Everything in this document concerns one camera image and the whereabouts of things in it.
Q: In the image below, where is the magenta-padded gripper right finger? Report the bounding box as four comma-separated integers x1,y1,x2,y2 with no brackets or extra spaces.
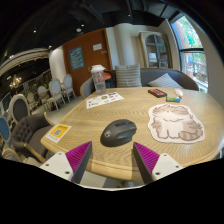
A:
132,141,184,185

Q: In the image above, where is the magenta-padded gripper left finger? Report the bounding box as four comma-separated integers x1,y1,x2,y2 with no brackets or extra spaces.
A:
39,140,93,185

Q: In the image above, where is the black computer mouse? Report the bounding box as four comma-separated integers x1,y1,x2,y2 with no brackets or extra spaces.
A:
99,118,138,148

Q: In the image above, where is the cat-shaped mouse pad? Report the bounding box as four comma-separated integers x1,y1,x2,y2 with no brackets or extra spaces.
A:
147,103,206,145

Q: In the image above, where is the yellow square table sticker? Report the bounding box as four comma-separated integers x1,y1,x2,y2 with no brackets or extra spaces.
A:
45,123,72,144

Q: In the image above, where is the dark grey tufted armchair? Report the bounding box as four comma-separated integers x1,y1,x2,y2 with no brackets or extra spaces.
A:
10,112,54,164

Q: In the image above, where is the white printed paper sheet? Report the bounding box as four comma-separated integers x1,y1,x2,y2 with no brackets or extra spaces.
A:
85,91,125,110

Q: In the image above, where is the small green packet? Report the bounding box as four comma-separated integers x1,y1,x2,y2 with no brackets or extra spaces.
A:
165,95,182,103

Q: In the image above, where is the black and red flat box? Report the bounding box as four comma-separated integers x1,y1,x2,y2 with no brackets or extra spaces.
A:
147,88,168,99

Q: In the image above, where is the group of white dining chairs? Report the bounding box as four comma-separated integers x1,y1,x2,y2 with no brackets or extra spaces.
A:
0,73,77,148

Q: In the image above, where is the white and pink tube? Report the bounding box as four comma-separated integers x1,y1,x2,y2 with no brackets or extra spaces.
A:
173,87,184,98

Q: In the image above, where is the clear tumbler with white lid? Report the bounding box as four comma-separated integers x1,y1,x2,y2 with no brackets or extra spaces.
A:
90,64,107,96

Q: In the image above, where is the grey striped flat cushion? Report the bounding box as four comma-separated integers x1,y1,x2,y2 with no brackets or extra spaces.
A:
147,73,184,90

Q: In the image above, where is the black and orange bag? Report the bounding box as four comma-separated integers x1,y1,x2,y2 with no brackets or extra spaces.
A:
103,70,117,89

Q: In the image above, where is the grey curved sofa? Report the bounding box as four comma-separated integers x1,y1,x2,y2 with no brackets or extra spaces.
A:
79,68,200,99

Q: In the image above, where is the striped square cushion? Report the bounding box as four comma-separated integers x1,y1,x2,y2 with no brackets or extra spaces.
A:
114,63,143,88

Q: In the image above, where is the arched glass-door cabinet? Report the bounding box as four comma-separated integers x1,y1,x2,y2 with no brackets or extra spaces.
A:
138,30,171,69

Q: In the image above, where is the dark-framed window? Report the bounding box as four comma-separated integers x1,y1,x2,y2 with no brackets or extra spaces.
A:
170,14,210,93

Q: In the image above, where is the blue wall poster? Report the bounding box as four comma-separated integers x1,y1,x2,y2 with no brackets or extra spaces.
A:
68,45,86,71

